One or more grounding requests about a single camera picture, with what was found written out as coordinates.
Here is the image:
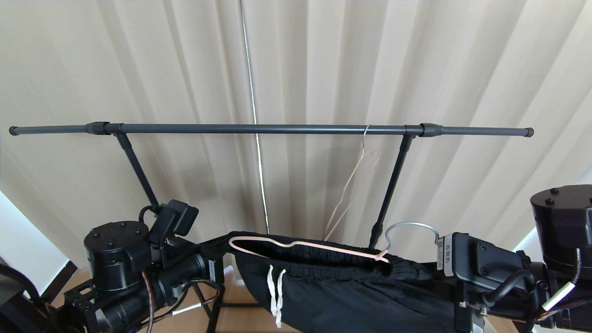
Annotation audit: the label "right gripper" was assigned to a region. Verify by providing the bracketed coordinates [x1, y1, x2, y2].
[455, 277, 551, 333]

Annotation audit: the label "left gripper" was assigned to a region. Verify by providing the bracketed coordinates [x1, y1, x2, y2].
[95, 234, 236, 333]

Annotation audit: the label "pink clothes hanger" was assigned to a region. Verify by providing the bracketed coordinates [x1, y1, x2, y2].
[322, 125, 381, 242]
[228, 222, 440, 265]

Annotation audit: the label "black shorts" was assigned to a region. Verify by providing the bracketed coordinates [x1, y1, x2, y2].
[228, 231, 458, 333]

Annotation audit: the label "black clothes rack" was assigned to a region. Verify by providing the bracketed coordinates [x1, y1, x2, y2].
[9, 122, 534, 333]

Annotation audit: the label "beige curtain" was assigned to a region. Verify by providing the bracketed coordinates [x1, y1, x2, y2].
[0, 0, 592, 278]

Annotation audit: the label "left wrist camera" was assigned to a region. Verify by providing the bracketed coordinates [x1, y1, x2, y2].
[147, 200, 200, 270]

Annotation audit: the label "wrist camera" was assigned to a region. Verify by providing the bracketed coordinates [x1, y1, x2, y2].
[436, 233, 537, 308]
[147, 200, 200, 270]

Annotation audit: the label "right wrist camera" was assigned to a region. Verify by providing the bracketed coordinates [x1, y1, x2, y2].
[436, 233, 537, 308]

